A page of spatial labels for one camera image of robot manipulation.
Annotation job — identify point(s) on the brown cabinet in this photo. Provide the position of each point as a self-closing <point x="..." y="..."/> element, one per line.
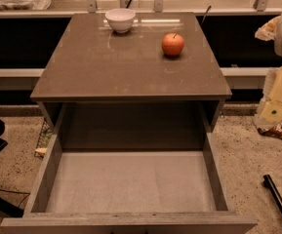
<point x="109" y="91"/>

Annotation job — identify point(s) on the snack wrapper on floor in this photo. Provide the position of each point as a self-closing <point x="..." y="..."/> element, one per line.
<point x="275" y="131"/>

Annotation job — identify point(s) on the red apple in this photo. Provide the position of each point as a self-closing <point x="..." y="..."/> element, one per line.
<point x="172" y="44"/>

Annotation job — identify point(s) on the white ceramic bowl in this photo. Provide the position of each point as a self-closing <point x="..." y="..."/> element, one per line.
<point x="121" y="19"/>

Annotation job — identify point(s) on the open top drawer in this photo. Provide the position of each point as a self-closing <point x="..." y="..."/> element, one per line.
<point x="137" y="169"/>

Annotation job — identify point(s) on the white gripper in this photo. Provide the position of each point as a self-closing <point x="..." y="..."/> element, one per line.
<point x="270" y="111"/>

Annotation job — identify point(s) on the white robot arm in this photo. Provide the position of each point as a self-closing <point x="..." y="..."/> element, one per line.
<point x="277" y="44"/>

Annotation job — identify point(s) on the black bar on floor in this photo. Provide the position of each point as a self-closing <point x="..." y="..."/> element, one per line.
<point x="280" y="202"/>

